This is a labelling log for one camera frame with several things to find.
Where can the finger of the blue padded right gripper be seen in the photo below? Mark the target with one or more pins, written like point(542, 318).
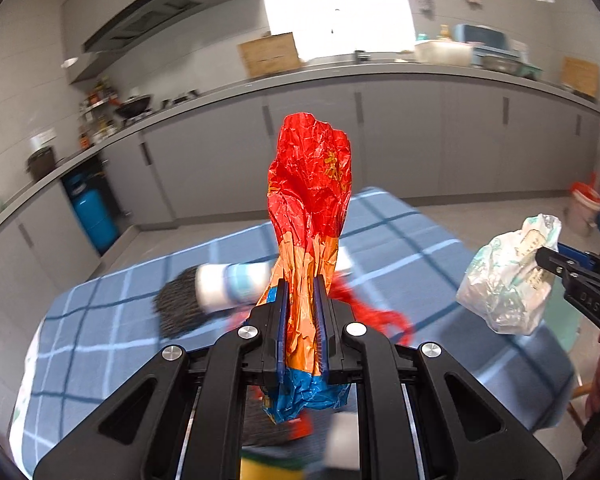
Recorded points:
point(581, 258)

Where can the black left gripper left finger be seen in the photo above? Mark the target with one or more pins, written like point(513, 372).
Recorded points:
point(181, 414)

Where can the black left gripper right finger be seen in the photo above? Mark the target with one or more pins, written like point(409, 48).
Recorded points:
point(421, 415)

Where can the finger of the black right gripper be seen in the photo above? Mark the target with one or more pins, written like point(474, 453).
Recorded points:
point(552, 261)

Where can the white green plastic bag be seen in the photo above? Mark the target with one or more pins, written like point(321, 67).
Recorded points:
point(504, 285)

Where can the red plastic bag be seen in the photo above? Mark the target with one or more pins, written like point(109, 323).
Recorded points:
point(385, 321)

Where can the white blue paper cup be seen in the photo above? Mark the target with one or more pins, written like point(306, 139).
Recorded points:
point(221, 287)

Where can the red orange snack wrapper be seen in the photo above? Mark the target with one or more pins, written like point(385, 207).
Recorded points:
point(309, 188)

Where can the red lined trash bucket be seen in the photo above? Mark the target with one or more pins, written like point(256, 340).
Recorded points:
point(582, 209)

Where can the grey kitchen cabinets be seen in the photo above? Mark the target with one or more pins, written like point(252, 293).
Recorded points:
point(413, 135)

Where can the wooden cutting board right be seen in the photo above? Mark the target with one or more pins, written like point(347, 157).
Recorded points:
point(581, 76)

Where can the wooden cutting board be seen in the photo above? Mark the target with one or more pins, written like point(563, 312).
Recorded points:
point(581, 76)
point(270, 55)

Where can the teal dish rack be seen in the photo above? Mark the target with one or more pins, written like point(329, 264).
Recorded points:
point(491, 51)

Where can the blue gas cylinder under counter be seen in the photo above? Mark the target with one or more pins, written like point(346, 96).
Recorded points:
point(92, 213)

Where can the white plastic container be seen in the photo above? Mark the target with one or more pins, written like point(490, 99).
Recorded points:
point(443, 52)

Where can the dark pot on counter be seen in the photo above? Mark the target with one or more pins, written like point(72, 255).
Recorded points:
point(41, 163)

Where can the black wok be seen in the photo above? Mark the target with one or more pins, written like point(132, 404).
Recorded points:
point(134, 106)

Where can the wooden cutting board left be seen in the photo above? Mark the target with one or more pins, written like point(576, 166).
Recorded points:
point(270, 55)

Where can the range hood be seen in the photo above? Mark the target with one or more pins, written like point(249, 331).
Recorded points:
point(134, 24)

